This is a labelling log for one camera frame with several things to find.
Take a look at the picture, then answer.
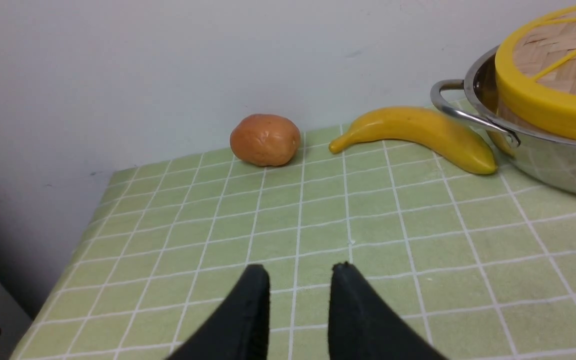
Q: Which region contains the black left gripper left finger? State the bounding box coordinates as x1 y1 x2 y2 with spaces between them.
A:
167 264 271 360

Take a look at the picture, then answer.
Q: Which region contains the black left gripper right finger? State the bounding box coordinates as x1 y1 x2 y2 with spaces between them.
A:
327 262 446 360

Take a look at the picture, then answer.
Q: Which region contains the woven bamboo steamer lid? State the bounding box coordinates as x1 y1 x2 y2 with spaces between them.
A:
494 6 576 141

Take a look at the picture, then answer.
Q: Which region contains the stainless steel pot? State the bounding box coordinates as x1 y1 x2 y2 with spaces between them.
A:
430 47 576 194

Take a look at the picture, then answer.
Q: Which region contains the green checkered tablecloth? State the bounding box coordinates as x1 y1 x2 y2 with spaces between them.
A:
11 124 576 360

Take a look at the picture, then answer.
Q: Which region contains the brown potato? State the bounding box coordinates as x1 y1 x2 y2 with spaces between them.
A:
230 113 301 167

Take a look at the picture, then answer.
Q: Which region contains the yellow banana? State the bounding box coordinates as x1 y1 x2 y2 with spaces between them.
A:
328 106 498 175

